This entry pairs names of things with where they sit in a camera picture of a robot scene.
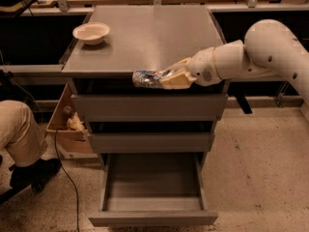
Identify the grey drawer cabinet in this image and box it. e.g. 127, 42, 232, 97
61, 5, 239, 166

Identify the black floor cable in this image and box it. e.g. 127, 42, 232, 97
53, 129, 80, 232

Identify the white bowl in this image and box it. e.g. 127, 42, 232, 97
72, 22, 110, 45

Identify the black shoe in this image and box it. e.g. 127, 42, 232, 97
10, 159, 61, 188

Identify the small toy in box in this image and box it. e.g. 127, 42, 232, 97
63, 105, 85, 131

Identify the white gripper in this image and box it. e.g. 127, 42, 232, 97
159, 47, 222, 90

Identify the grey middle drawer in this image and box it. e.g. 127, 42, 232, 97
89, 132, 214, 154

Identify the grey top drawer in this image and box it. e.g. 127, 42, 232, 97
71, 94, 227, 122

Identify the grey open bottom drawer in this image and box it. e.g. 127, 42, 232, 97
90, 153, 218, 227

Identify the silver blue redbull can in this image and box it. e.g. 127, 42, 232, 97
132, 71, 168, 89

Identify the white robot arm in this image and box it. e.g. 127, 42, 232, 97
160, 19, 309, 102

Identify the wooden box on floor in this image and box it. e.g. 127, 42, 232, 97
46, 84, 93, 154

